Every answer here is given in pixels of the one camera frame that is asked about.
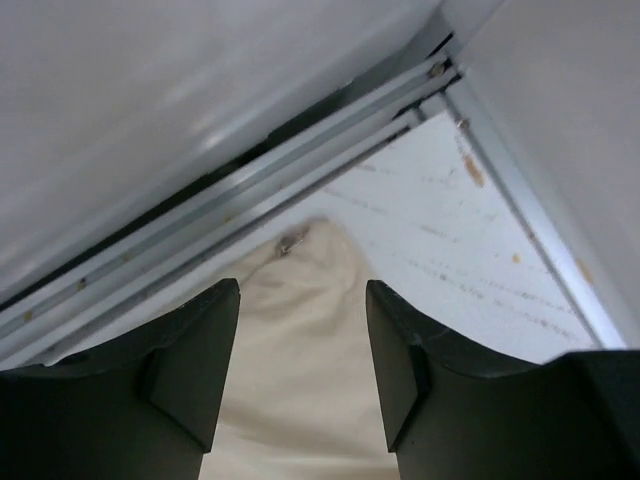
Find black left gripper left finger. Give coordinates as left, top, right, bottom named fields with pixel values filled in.
left=1, top=279, right=240, bottom=479

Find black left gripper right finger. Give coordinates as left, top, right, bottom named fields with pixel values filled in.
left=366, top=280, right=639, bottom=479

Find beige trousers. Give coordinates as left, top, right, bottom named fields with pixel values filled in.
left=200, top=218, right=399, bottom=479

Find aluminium frame rail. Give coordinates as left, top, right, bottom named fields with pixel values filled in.
left=1, top=46, right=633, bottom=369

